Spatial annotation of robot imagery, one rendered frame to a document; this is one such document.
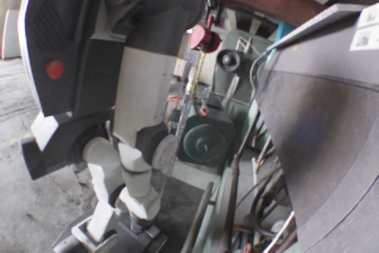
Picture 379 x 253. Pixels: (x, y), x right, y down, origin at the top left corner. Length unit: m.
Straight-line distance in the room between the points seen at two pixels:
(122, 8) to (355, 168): 0.37
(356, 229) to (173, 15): 0.37
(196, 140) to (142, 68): 1.06
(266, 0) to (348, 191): 1.04
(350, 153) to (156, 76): 0.32
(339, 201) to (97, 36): 0.47
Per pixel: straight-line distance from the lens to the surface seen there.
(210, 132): 1.23
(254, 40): 2.07
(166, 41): 0.24
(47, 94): 0.33
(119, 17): 0.21
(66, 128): 0.42
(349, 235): 0.27
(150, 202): 0.46
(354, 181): 0.27
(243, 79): 2.04
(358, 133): 0.30
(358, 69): 0.36
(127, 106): 0.26
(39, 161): 0.45
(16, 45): 8.75
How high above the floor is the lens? 1.25
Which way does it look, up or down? 20 degrees down
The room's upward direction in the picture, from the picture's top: 16 degrees clockwise
